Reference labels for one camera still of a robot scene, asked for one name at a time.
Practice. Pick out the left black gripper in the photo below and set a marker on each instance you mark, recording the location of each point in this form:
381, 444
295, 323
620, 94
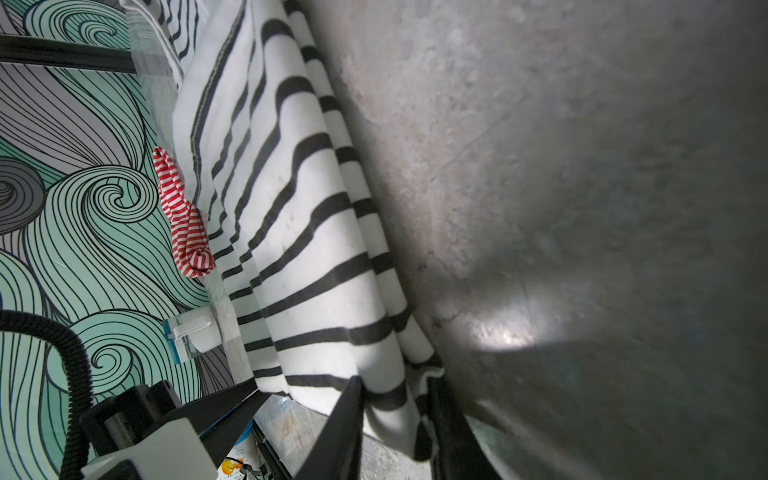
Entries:
220, 418

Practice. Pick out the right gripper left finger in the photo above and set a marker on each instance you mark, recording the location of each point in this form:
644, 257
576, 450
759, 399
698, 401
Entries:
337, 452

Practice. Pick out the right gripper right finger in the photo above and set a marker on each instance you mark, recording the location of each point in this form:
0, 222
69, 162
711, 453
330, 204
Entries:
459, 455

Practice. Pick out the black white striped tank top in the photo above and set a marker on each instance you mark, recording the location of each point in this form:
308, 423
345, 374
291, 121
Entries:
266, 157

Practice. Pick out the red white striped tank top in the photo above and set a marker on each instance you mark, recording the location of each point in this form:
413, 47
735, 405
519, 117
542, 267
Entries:
189, 244

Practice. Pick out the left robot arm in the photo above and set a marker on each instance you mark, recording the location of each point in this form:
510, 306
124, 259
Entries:
78, 451

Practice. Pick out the yellow drink cup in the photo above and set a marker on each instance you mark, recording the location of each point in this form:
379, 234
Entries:
244, 461

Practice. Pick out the teal lid white mug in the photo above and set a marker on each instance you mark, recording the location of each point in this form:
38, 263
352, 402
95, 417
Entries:
191, 334

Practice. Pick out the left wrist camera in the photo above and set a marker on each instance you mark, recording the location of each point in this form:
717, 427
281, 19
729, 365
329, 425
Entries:
172, 452

